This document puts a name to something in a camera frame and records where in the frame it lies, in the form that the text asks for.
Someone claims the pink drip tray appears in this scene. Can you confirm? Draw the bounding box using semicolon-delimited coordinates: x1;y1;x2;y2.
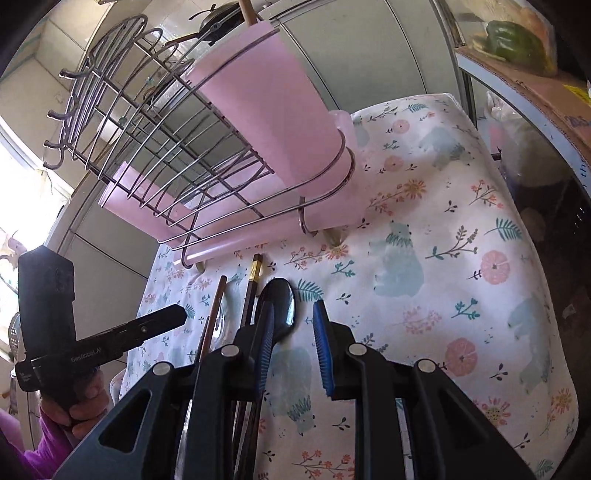
182;152;368;267

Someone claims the black wok with lid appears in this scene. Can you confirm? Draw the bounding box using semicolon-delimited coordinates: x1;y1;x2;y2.
188;2;247;46

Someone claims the metal wire utensil rack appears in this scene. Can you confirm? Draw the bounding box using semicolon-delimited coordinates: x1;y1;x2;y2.
42;15;357;269

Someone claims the clear plastic fork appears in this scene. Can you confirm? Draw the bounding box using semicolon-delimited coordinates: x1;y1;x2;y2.
213;295;230;348

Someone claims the dark chopstick with gold band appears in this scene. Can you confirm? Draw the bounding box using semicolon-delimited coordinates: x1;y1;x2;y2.
238;253;265;480
231;253;260;480

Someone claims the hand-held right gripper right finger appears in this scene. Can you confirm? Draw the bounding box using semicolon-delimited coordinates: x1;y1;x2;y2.
311;299;539;480

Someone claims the window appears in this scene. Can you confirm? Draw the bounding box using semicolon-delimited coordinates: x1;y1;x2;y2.
0;111;77;365

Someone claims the brown chopstick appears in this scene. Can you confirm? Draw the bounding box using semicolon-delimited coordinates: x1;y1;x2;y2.
198;275;228;370

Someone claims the clear bag of food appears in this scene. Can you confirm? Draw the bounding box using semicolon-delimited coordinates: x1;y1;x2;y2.
505;0;561;77

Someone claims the floral tablecloth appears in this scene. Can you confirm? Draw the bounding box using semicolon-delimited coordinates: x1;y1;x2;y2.
111;92;580;480

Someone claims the green bell pepper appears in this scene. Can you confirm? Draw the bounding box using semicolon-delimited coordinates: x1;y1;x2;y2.
484;20;546;75

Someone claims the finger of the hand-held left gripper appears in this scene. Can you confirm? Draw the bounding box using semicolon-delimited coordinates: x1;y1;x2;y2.
75;303;188;352

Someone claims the plastic bag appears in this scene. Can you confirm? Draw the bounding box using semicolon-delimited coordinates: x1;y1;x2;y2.
484;91;571;188

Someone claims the cardboard box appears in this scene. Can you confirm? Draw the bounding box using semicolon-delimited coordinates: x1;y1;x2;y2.
455;45;591;160

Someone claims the person's left hand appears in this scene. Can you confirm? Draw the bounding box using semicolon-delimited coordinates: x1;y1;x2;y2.
41;367;110;439

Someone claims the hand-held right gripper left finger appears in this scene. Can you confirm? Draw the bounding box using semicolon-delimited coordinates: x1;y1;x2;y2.
51;302;278;480

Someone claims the metal shelf frame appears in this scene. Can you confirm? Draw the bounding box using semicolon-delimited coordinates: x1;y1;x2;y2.
433;0;483;132

